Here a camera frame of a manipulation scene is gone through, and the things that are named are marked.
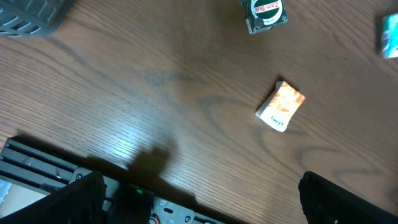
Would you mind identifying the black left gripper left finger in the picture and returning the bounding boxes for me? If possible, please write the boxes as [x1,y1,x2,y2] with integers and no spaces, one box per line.
[1,171,106,224]

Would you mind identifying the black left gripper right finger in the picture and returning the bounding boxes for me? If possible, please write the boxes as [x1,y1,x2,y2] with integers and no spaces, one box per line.
[298,171,397,224]

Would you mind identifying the orange snack packet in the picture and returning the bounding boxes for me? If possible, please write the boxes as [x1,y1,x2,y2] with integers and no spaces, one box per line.
[255,81,305,133]

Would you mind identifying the teal snack packet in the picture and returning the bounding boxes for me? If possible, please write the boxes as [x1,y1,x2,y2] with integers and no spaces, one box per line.
[381,13,397,58]

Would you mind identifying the dark grey plastic basket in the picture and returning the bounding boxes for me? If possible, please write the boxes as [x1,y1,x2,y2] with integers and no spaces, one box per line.
[1,0,75,37]

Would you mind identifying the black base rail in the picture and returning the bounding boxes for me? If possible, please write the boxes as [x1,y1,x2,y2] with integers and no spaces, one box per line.
[1,136,224,223]

